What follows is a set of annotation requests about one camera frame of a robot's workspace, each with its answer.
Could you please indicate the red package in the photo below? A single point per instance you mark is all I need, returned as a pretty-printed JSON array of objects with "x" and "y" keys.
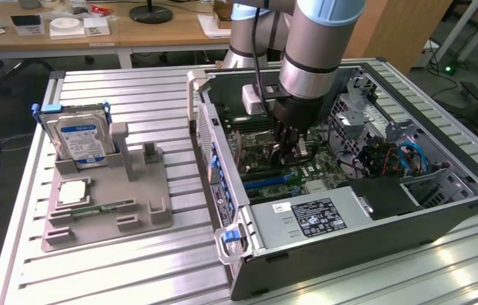
[{"x": 100, "y": 10}]

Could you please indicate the white desk frame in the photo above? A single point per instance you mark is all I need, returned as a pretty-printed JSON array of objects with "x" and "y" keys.
[{"x": 462, "y": 56}]

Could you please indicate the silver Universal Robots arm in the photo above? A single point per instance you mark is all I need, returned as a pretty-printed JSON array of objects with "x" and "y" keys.
[{"x": 315, "y": 47}]

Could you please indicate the grey parts rack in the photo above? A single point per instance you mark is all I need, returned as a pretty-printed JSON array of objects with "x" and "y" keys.
[{"x": 107, "y": 190}]

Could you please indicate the green motherboard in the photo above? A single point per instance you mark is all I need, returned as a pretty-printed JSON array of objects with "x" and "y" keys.
[{"x": 319, "y": 168}]

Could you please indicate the green RAM stick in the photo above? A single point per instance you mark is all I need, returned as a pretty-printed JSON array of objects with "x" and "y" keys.
[{"x": 95, "y": 210}]

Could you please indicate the blue expansion slot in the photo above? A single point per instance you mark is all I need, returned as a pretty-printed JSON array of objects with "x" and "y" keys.
[{"x": 264, "y": 182}]

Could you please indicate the wooden desk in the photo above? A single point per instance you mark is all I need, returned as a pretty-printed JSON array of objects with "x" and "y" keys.
[{"x": 158, "y": 35}]

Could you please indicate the black open PC case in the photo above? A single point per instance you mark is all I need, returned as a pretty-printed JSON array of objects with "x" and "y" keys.
[{"x": 349, "y": 254}]

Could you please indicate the silver CPU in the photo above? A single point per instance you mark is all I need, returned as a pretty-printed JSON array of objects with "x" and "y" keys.
[{"x": 71, "y": 192}]

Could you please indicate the silver disk bay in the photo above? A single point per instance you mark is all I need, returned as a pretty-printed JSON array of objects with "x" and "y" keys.
[{"x": 430, "y": 190}]

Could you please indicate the blue card retainer bar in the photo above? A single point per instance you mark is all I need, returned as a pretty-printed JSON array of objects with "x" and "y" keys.
[{"x": 214, "y": 159}]

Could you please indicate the white box with black top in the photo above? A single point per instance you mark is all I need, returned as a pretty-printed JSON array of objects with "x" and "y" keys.
[{"x": 28, "y": 24}]

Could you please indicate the black round lamp base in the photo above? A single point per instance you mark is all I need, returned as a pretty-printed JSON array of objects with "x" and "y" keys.
[{"x": 151, "y": 14}]

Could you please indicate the installed black RAM stick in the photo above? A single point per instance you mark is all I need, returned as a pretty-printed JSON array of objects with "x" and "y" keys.
[{"x": 260, "y": 166}]

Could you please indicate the white paper stack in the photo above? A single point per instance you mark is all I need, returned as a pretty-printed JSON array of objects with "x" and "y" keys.
[{"x": 214, "y": 27}]

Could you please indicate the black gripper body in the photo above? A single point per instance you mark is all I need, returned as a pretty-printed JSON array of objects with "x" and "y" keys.
[{"x": 295, "y": 112}]

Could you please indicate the blue case latch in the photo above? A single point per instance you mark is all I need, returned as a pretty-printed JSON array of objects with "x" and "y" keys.
[{"x": 228, "y": 236}]

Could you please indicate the silver drive cage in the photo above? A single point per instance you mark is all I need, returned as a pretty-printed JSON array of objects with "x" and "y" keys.
[{"x": 349, "y": 127}]

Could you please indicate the hard disk in blue caddy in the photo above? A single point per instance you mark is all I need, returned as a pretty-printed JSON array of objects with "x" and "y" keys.
[{"x": 80, "y": 143}]

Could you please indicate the grey power supply unit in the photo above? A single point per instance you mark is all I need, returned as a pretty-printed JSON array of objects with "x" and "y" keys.
[{"x": 272, "y": 228}]

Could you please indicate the plain white box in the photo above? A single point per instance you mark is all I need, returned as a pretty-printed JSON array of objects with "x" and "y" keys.
[{"x": 95, "y": 27}]

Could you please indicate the wooden cabinet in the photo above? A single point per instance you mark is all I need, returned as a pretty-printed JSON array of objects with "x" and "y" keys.
[{"x": 391, "y": 31}]

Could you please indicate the device with green light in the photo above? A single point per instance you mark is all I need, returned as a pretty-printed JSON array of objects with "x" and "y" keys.
[{"x": 447, "y": 68}]

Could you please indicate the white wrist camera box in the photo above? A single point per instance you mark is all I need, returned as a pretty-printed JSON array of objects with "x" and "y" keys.
[{"x": 252, "y": 101}]

